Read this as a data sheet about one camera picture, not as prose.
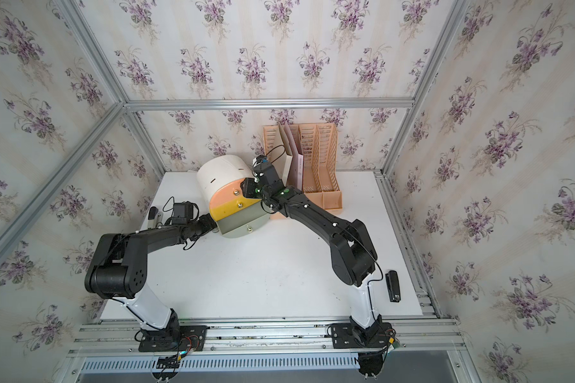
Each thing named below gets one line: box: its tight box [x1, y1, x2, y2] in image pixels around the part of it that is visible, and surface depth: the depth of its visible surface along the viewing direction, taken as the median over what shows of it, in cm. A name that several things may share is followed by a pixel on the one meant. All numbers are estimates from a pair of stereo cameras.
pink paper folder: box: [284, 122, 304, 192], surface depth 90 cm
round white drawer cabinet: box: [196, 153, 270, 239], surface depth 92 cm
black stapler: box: [384, 269, 401, 303], surface depth 82 cm
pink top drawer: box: [209, 177, 246, 209], surface depth 85 cm
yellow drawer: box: [209, 195, 262, 222], surface depth 91 cm
